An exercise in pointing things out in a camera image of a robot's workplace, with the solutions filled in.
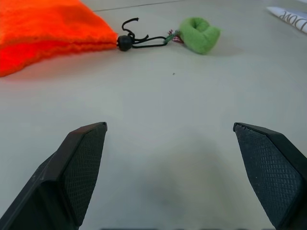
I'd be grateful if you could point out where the orange fleece drawstring bag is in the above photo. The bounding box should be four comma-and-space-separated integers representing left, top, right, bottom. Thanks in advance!
0, 0, 119, 78

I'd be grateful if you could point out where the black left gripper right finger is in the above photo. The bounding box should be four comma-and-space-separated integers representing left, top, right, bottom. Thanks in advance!
232, 122, 307, 230

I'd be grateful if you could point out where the white printed packet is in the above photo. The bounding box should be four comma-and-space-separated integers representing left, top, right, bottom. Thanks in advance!
266, 6, 307, 35

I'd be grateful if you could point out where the black drawstring cord with toggle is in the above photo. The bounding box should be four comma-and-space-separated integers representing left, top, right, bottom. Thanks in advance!
116, 17, 169, 52

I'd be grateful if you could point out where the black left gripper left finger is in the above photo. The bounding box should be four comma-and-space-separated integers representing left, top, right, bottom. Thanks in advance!
0, 121, 108, 230

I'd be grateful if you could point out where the small green object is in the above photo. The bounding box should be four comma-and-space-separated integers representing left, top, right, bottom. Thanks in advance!
165, 17, 222, 56

